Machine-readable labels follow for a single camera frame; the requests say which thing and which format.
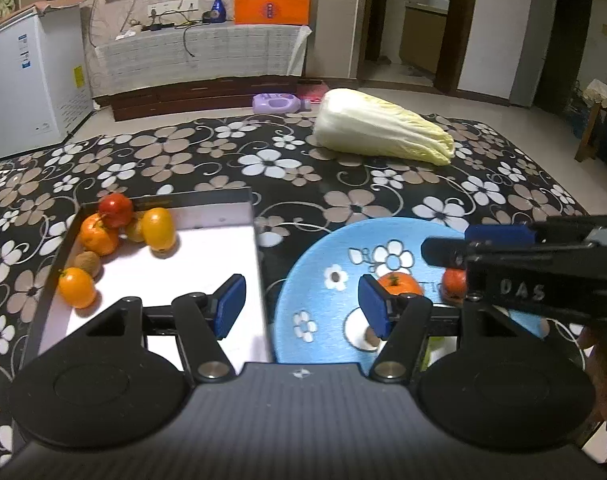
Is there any brown cardboard sheet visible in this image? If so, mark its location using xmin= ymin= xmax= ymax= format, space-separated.
xmin=37 ymin=0 xmax=82 ymax=15

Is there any napa cabbage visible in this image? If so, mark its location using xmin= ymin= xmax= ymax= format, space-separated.
xmin=312 ymin=88 xmax=455 ymax=166

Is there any yellow-orange oval citrus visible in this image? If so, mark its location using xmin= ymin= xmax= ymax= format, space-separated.
xmin=58 ymin=267 xmax=97 ymax=309
xmin=142 ymin=207 xmax=177 ymax=253

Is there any wooden side table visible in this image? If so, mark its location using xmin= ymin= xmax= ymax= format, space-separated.
xmin=576 ymin=77 xmax=607 ymax=181

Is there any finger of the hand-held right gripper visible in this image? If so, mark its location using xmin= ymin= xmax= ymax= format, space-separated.
xmin=421 ymin=237 xmax=598 ymax=268
xmin=465 ymin=214 xmax=607 ymax=248

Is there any white chest freezer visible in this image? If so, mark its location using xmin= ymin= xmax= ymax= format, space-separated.
xmin=0 ymin=5 xmax=95 ymax=162

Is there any blue flower-print plate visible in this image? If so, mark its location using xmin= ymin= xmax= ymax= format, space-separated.
xmin=273 ymin=217 xmax=559 ymax=365

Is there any black floral cloth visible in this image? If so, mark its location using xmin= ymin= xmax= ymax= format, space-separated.
xmin=0 ymin=112 xmax=591 ymax=471

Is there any brown kiwi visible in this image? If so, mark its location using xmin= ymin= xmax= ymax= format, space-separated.
xmin=74 ymin=251 xmax=102 ymax=279

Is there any white lace cloth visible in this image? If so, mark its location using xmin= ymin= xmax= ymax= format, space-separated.
xmin=94 ymin=24 xmax=313 ymax=96

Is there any small red fruit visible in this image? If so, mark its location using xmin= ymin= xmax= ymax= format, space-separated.
xmin=442 ymin=268 xmax=468 ymax=306

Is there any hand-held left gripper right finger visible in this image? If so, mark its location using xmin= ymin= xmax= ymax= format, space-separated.
xmin=358 ymin=274 xmax=549 ymax=385

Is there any orange tangerine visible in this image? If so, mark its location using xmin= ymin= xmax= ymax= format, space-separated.
xmin=79 ymin=213 xmax=120 ymax=256
xmin=377 ymin=271 xmax=424 ymax=297

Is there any black box with white inside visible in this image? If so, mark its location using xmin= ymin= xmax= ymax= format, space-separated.
xmin=22 ymin=187 xmax=275 ymax=376

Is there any person's right hand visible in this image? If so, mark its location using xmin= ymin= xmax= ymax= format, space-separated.
xmin=578 ymin=325 xmax=607 ymax=427

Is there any wooden kitchen cabinet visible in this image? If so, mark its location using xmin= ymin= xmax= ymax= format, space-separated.
xmin=399 ymin=5 xmax=449 ymax=73

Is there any white wall socket strip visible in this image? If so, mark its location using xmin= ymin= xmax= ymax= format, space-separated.
xmin=148 ymin=0 xmax=199 ymax=15

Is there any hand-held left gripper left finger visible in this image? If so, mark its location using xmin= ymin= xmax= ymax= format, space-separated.
xmin=80 ymin=274 xmax=247 ymax=386

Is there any dark wooden television cabinet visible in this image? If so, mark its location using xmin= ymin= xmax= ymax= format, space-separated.
xmin=94 ymin=76 xmax=304 ymax=122

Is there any red apple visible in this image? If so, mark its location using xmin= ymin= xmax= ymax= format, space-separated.
xmin=98 ymin=193 xmax=135 ymax=228

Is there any pink floor mat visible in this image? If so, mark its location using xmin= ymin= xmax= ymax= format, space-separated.
xmin=296 ymin=80 xmax=329 ymax=103

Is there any purple detergent bottle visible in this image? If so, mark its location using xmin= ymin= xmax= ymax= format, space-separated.
xmin=252 ymin=92 xmax=313 ymax=115

